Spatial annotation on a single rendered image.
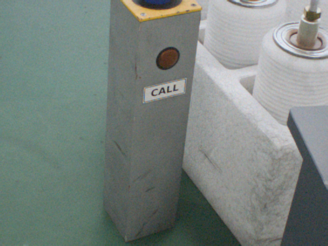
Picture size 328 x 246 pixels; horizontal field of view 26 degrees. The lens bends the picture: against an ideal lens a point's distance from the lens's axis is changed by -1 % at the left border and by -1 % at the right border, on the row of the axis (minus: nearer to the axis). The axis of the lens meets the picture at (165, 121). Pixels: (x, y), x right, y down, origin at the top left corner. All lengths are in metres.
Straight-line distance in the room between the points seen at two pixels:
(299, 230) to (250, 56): 0.31
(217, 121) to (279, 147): 0.12
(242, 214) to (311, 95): 0.17
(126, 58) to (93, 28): 0.55
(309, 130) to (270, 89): 0.22
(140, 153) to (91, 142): 0.24
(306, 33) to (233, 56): 0.12
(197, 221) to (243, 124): 0.17
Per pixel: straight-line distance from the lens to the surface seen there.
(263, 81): 0.82
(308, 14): 0.80
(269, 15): 0.87
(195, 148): 0.94
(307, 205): 0.62
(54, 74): 1.16
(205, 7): 0.97
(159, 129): 0.78
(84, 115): 1.08
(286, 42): 0.80
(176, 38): 0.72
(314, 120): 0.61
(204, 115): 0.90
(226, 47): 0.89
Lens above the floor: 0.66
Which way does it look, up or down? 38 degrees down
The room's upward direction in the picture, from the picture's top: 6 degrees clockwise
